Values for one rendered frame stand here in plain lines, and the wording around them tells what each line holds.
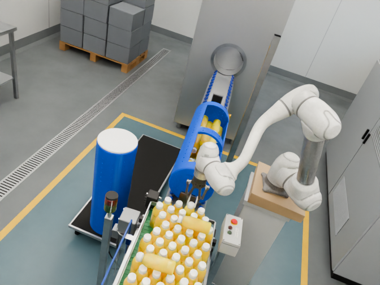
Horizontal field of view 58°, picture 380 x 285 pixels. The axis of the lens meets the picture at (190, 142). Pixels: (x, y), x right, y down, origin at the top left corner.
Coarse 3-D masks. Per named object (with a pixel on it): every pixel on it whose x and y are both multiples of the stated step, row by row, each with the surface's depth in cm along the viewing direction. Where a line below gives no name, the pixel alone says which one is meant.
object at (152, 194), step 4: (148, 192) 209; (152, 192) 209; (156, 192) 210; (148, 196) 206; (152, 196) 207; (156, 196) 208; (144, 200) 210; (148, 200) 207; (152, 200) 207; (156, 200) 206; (148, 204) 209; (152, 208) 211
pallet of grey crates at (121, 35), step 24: (72, 0) 502; (96, 0) 490; (120, 0) 518; (144, 0) 510; (72, 24) 522; (96, 24) 511; (120, 24) 498; (144, 24) 540; (96, 48) 531; (120, 48) 519; (144, 48) 577
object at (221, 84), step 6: (210, 78) 393; (216, 78) 379; (222, 78) 383; (228, 78) 386; (216, 84) 366; (222, 84) 370; (228, 84) 374; (216, 90) 355; (222, 90) 358; (204, 96) 351; (210, 96) 342; (222, 102) 337; (228, 102) 351; (168, 192) 232; (174, 198) 220; (198, 204) 221
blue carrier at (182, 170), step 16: (208, 112) 276; (224, 112) 267; (192, 128) 242; (208, 128) 238; (224, 128) 277; (192, 144) 222; (176, 160) 218; (176, 176) 206; (192, 176) 204; (176, 192) 213; (192, 192) 211; (208, 192) 208
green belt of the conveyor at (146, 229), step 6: (150, 210) 211; (150, 216) 208; (144, 228) 199; (150, 228) 200; (144, 234) 196; (138, 240) 192; (138, 246) 189; (132, 252) 185; (132, 258) 182; (126, 270) 176; (126, 276) 174; (120, 282) 170
